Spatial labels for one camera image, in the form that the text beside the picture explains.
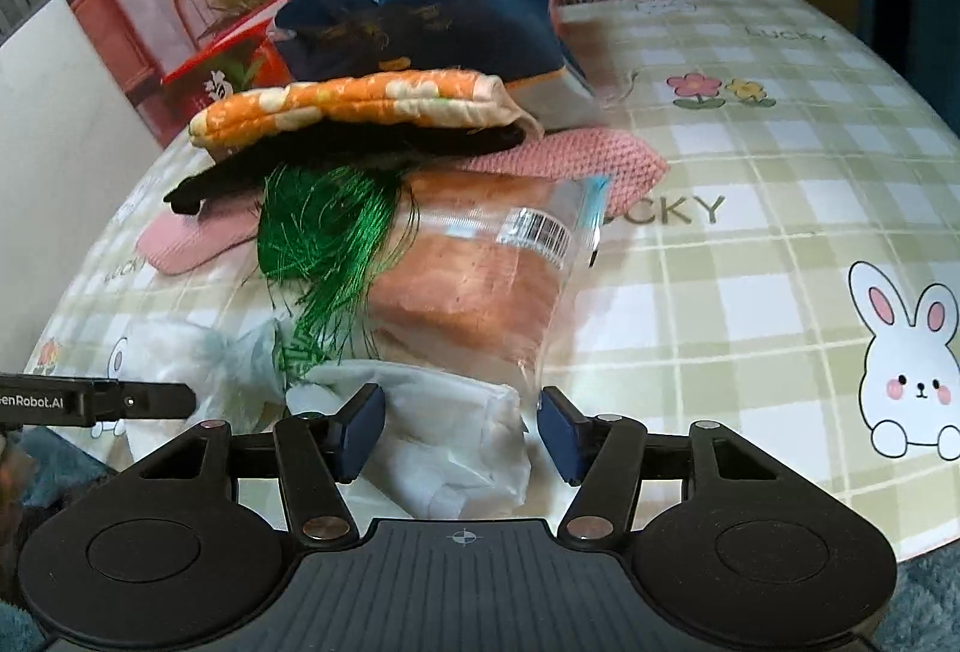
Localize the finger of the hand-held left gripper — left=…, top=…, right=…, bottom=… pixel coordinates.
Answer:
left=94, top=380, right=198, bottom=422

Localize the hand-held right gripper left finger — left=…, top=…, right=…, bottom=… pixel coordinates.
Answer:
left=124, top=384, right=387, bottom=544

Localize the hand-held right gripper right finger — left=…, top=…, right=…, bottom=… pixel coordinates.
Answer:
left=536, top=386, right=788, bottom=543

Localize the white plastic bag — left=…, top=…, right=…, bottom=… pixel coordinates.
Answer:
left=285, top=359, right=533, bottom=519

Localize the orange towel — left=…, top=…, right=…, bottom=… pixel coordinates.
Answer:
left=360, top=168, right=620, bottom=413

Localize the green tinsel bundle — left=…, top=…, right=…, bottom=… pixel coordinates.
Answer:
left=255, top=163, right=422, bottom=384

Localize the black strap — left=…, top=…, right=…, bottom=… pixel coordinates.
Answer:
left=163, top=123, right=530, bottom=217

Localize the orange floral quilted pouch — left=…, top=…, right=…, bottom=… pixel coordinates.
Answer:
left=187, top=68, right=543, bottom=163

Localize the red strawberry print box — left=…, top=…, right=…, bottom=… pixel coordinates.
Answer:
left=161, top=0, right=557, bottom=107

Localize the blue plastic package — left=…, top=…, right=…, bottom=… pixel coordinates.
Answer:
left=268, top=0, right=592, bottom=100

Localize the teal fluffy rug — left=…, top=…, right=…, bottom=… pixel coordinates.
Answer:
left=0, top=431, right=960, bottom=652

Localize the pink knitted cloth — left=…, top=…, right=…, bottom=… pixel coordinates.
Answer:
left=137, top=127, right=671, bottom=275

